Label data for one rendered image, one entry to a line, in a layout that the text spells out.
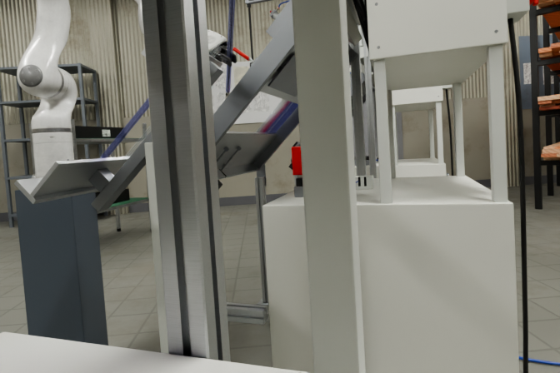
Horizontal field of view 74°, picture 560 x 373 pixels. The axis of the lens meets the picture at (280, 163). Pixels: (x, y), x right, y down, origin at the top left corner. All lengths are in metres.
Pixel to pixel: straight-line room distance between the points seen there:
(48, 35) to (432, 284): 1.41
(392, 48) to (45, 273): 1.28
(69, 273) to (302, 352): 0.80
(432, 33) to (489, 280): 0.63
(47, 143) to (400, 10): 1.17
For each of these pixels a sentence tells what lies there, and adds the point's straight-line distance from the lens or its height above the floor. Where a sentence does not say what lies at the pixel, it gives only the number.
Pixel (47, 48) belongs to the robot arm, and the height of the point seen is 1.16.
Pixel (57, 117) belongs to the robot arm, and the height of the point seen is 0.93.
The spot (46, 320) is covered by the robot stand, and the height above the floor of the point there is 0.26.
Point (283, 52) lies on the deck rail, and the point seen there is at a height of 1.05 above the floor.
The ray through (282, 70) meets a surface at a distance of 1.15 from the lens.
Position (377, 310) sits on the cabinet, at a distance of 1.12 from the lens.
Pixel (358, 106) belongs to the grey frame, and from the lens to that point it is 1.73.
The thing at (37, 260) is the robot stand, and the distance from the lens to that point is 1.51.
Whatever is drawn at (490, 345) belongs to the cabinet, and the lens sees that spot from 1.16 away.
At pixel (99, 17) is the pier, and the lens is 5.81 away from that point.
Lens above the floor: 0.79
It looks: 3 degrees down
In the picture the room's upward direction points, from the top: 4 degrees counter-clockwise
